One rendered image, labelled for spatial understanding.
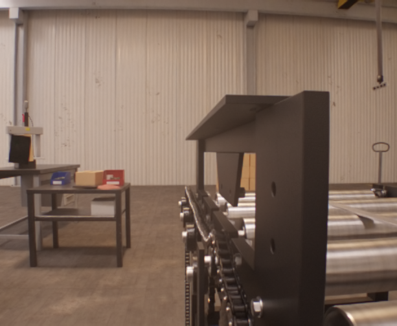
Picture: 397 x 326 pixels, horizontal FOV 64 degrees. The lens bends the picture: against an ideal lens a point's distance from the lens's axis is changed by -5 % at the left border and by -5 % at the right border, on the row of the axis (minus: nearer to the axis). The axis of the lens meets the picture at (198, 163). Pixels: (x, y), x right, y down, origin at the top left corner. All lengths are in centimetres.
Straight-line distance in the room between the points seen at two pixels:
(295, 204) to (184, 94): 1084
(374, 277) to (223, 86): 1071
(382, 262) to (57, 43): 1180
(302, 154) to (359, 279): 48
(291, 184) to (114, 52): 1132
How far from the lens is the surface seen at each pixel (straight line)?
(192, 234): 94
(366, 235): 108
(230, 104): 38
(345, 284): 74
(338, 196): 170
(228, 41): 1171
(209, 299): 64
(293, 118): 32
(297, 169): 31
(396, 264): 78
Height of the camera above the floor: 110
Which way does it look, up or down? 2 degrees down
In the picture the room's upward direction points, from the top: straight up
